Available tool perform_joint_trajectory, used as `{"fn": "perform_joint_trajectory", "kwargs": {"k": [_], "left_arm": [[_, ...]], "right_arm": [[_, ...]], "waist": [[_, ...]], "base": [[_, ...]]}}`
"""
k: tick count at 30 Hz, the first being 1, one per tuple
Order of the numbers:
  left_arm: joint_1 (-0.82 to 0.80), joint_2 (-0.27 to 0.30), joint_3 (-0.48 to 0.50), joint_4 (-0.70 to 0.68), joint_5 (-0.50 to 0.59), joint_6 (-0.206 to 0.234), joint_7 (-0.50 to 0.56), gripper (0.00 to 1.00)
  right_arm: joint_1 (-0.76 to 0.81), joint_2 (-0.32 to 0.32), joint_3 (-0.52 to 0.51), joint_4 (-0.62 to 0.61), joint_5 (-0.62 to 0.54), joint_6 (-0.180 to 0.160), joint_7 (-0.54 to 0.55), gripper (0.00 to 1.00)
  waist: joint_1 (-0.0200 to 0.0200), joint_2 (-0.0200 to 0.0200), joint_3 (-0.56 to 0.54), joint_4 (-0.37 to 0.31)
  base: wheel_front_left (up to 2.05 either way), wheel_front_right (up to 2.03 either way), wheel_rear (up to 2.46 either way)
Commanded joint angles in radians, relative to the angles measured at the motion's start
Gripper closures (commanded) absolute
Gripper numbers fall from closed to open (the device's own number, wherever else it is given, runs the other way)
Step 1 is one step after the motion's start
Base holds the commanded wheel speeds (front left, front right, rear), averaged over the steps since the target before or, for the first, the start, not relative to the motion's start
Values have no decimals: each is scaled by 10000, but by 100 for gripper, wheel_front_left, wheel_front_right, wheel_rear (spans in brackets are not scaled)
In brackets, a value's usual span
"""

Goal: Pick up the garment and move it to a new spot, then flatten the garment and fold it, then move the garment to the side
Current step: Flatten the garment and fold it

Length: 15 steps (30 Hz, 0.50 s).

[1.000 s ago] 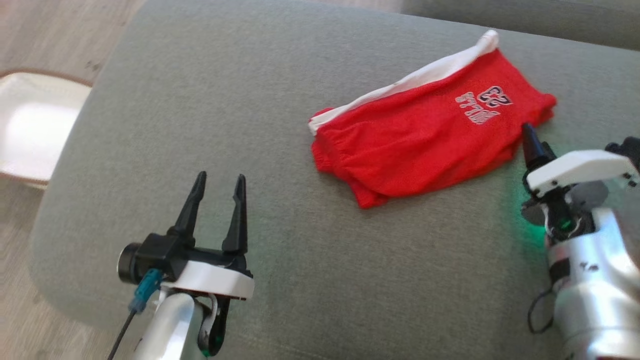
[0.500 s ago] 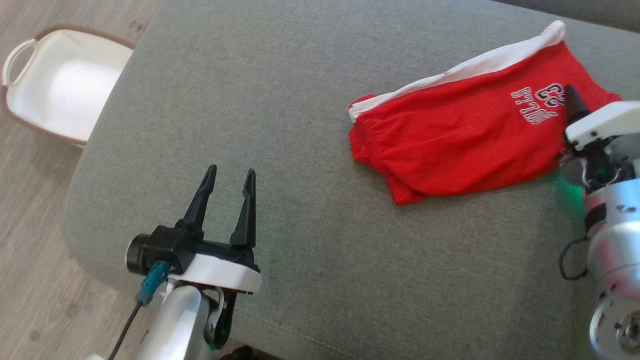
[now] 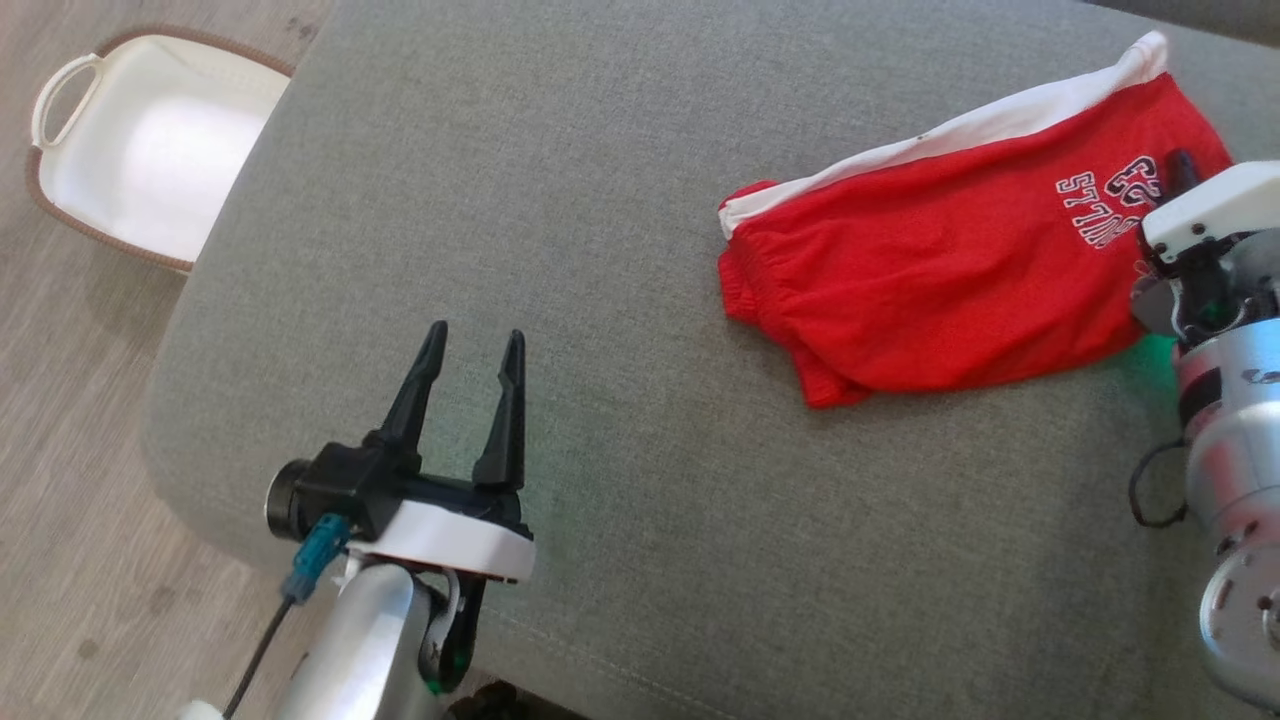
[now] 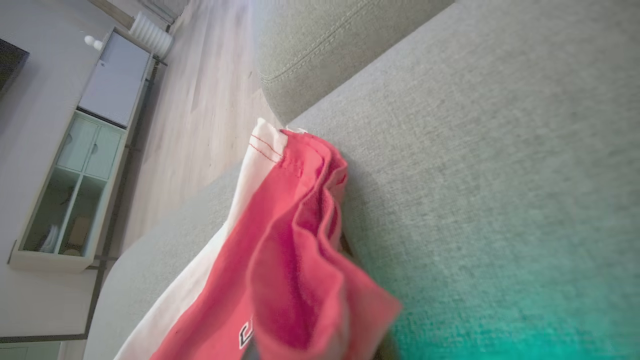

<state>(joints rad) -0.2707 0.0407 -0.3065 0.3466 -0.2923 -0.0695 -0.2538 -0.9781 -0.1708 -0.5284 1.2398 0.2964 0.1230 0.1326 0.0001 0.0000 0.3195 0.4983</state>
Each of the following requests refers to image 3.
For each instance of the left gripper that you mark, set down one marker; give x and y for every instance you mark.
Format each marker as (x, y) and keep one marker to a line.
(450, 535)

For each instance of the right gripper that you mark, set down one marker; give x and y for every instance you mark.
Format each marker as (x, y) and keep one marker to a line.
(1215, 205)

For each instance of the red shorts with white stripe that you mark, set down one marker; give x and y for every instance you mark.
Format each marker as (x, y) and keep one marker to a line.
(950, 270)

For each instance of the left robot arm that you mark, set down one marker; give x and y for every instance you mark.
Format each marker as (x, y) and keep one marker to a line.
(360, 650)

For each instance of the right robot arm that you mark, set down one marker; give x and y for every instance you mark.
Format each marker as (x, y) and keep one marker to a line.
(1240, 450)

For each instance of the grey sofa seat cushion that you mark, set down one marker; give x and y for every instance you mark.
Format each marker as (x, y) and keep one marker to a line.
(600, 250)

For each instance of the white laundry basket brown rim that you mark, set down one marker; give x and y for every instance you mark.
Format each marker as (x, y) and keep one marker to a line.
(150, 150)

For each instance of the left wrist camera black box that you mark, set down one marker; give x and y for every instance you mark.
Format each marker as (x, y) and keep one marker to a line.
(335, 490)

